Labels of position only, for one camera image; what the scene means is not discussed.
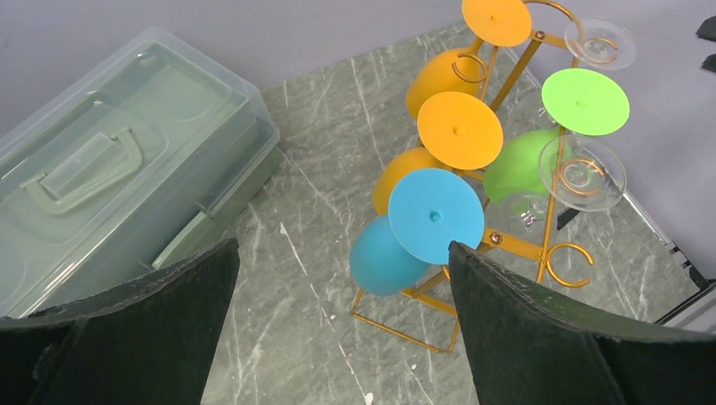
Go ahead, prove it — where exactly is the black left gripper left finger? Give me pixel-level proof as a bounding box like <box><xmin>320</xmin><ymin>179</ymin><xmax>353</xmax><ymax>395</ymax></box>
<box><xmin>1</xmin><ymin>238</ymin><xmax>240</xmax><ymax>404</ymax></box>

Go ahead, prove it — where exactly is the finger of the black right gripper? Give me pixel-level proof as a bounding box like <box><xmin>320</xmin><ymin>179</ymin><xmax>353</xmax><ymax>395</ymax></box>
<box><xmin>702</xmin><ymin>53</ymin><xmax>716</xmax><ymax>73</ymax></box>
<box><xmin>696</xmin><ymin>16</ymin><xmax>716</xmax><ymax>41</ymax></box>

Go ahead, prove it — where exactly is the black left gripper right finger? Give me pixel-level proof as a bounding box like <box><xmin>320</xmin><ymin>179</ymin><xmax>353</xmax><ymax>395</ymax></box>
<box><xmin>448</xmin><ymin>241</ymin><xmax>715</xmax><ymax>404</ymax></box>

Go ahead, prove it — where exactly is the clear wine glass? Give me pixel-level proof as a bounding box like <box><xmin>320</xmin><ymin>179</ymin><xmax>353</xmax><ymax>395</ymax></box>
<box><xmin>498</xmin><ymin>130</ymin><xmax>626</xmax><ymax>229</ymax></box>
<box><xmin>520</xmin><ymin>16</ymin><xmax>637</xmax><ymax>130</ymax></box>

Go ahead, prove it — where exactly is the green wine glass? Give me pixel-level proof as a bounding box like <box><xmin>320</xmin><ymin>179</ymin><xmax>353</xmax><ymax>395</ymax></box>
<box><xmin>483</xmin><ymin>68</ymin><xmax>631</xmax><ymax>203</ymax></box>

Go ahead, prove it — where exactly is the blue wine glass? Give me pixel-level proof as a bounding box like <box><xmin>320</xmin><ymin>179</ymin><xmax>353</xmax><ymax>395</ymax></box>
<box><xmin>349</xmin><ymin>168</ymin><xmax>486</xmax><ymax>296</ymax></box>

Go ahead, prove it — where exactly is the clear wine glass front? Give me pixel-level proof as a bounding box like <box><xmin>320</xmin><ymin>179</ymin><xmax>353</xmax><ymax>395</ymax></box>
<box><xmin>498</xmin><ymin>130</ymin><xmax>626</xmax><ymax>229</ymax></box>

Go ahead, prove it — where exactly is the orange wine glass rear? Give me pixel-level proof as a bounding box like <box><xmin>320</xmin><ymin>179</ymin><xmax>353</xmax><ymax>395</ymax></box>
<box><xmin>405</xmin><ymin>0</ymin><xmax>533</xmax><ymax>118</ymax></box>

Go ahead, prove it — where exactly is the orange wine glass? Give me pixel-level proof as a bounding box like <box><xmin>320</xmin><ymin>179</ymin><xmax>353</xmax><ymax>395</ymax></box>
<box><xmin>405</xmin><ymin>0</ymin><xmax>533</xmax><ymax>118</ymax></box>
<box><xmin>372</xmin><ymin>91</ymin><xmax>504</xmax><ymax>215</ymax></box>

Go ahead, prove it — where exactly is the orange wine glass front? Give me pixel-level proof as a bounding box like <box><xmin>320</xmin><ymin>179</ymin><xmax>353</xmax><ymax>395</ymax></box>
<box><xmin>372</xmin><ymin>91</ymin><xmax>504</xmax><ymax>215</ymax></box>

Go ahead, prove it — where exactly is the gold wire glass rack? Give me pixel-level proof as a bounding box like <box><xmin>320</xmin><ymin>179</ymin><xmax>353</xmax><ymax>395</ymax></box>
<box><xmin>350</xmin><ymin>27</ymin><xmax>564</xmax><ymax>320</ymax></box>

